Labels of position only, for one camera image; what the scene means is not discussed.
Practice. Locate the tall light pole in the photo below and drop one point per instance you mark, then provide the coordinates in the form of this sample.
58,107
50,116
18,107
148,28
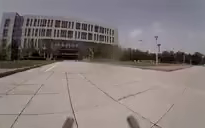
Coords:
156,50

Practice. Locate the pale concrete slab pavement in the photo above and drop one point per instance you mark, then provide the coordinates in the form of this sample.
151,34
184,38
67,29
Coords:
100,90

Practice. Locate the grey stone kerb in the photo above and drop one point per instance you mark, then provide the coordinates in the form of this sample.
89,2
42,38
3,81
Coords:
13,71

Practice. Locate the robot's own part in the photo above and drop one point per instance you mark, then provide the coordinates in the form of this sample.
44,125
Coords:
68,122
133,122

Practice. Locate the row of trees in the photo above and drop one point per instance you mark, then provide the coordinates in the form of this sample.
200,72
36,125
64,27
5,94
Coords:
176,56

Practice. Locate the white building with window rows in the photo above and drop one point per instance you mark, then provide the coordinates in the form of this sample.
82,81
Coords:
63,33

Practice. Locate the grass strip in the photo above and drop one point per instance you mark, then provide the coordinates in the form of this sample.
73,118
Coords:
13,64

